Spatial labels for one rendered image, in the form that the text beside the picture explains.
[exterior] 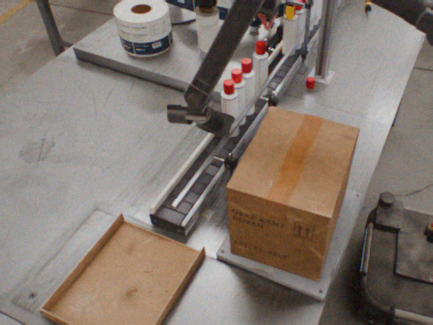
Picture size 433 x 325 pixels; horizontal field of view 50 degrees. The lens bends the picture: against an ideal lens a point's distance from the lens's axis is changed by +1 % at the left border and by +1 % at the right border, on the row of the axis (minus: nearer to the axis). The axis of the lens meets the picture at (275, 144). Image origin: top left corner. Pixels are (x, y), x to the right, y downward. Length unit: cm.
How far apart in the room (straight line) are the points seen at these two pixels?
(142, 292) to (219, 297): 19
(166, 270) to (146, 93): 75
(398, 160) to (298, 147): 168
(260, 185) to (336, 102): 76
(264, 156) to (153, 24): 88
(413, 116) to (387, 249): 124
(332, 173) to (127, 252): 59
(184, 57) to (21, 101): 59
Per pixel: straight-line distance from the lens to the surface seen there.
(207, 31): 175
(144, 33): 181
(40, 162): 160
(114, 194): 143
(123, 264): 128
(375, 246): 203
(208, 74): 115
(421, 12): 98
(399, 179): 263
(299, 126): 115
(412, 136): 290
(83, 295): 126
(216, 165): 138
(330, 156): 109
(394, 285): 195
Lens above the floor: 189
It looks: 45 degrees down
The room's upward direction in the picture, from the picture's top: 3 degrees clockwise
